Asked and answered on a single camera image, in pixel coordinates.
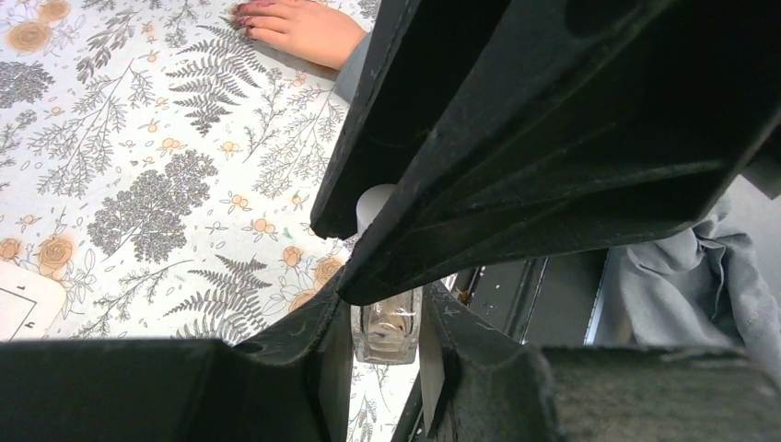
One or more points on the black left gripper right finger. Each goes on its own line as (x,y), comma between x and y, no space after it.
(480,385)

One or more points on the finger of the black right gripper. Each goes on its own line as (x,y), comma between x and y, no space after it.
(565,24)
(416,59)

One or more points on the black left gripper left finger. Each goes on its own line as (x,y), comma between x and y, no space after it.
(290,382)

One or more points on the clear nail polish bottle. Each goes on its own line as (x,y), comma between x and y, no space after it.
(387,332)

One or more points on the white nail polish cap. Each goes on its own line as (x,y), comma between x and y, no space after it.
(370,203)

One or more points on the grey sleeved forearm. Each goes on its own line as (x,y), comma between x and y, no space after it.
(683,287)

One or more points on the person's hand with painted nails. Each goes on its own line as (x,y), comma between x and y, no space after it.
(306,29)

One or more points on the floral tablecloth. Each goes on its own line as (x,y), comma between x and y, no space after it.
(159,167)

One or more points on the green white chessboard mat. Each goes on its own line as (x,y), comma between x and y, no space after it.
(29,303)

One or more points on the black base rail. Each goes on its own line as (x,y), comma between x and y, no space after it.
(546,301)

